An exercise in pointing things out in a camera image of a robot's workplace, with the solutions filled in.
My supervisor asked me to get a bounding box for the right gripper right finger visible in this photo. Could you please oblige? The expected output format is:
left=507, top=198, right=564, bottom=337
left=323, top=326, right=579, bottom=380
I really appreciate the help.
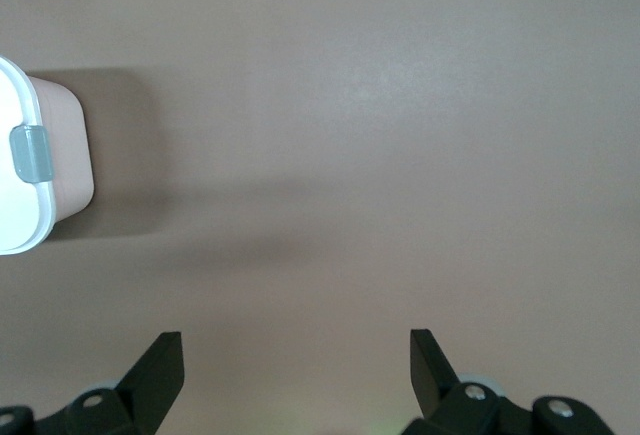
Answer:
left=399, top=328, right=614, bottom=435

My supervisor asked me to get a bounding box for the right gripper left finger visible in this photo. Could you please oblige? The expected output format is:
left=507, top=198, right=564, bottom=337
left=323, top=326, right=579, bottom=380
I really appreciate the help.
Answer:
left=0, top=332, right=186, bottom=435

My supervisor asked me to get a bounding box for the white lid with grey clips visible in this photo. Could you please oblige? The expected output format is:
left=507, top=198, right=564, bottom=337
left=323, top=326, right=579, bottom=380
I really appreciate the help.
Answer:
left=0, top=54, right=56, bottom=256

